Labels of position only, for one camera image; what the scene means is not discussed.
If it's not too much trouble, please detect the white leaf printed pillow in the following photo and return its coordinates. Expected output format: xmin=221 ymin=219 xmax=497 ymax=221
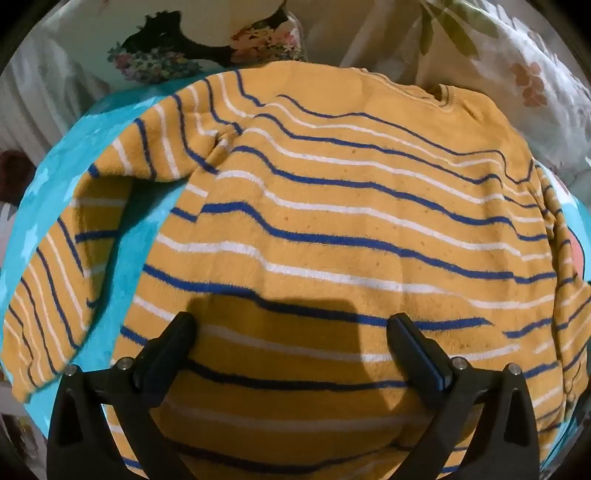
xmin=416 ymin=0 xmax=591 ymax=167

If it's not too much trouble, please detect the dark red cloth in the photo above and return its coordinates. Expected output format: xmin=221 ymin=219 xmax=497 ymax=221
xmin=0 ymin=150 xmax=38 ymax=201

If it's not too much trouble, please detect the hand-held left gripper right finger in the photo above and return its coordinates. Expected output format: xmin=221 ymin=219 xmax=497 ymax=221
xmin=387 ymin=312 xmax=542 ymax=480

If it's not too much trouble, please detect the yellow striped sweater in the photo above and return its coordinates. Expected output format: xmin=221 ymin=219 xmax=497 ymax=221
xmin=2 ymin=62 xmax=591 ymax=480

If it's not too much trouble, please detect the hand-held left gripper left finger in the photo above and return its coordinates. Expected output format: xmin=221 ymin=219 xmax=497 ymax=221
xmin=46 ymin=312 xmax=198 ymax=480

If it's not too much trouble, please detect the beige pleated curtain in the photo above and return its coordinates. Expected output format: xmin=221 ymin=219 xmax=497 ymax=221
xmin=0 ymin=37 xmax=112 ymax=153

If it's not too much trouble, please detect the beige cloth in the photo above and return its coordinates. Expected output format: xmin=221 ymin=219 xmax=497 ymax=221
xmin=300 ymin=0 xmax=426 ymax=88

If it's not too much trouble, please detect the turquoise star printed blanket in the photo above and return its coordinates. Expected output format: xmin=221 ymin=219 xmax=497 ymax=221
xmin=0 ymin=69 xmax=591 ymax=467

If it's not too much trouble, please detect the floral printed cloth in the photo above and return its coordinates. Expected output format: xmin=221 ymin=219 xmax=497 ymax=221
xmin=107 ymin=0 xmax=308 ymax=85

